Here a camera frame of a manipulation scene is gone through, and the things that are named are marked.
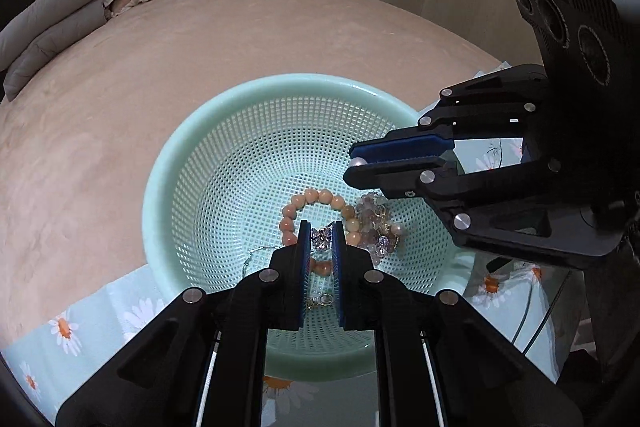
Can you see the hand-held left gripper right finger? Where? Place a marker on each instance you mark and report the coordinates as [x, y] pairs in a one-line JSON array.
[[339, 277]]

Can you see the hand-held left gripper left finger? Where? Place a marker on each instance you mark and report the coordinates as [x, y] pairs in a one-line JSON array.
[[304, 277]]

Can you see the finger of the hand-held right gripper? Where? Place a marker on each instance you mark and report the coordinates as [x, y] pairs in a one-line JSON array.
[[400, 147], [395, 179]]

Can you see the hoop earring with crystals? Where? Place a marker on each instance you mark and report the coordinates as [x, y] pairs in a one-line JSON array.
[[322, 238]]

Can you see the large silver hoop earring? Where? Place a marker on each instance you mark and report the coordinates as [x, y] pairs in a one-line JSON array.
[[260, 249]]

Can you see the green plastic basket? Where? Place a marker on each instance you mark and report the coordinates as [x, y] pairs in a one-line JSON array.
[[225, 167]]

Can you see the daisy print blue cloth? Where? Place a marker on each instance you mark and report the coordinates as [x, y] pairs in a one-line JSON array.
[[100, 332]]

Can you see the pink bedspread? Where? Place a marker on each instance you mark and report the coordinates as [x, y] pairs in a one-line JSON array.
[[150, 72]]

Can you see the grey pillow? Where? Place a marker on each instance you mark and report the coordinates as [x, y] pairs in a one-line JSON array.
[[45, 12], [55, 49]]

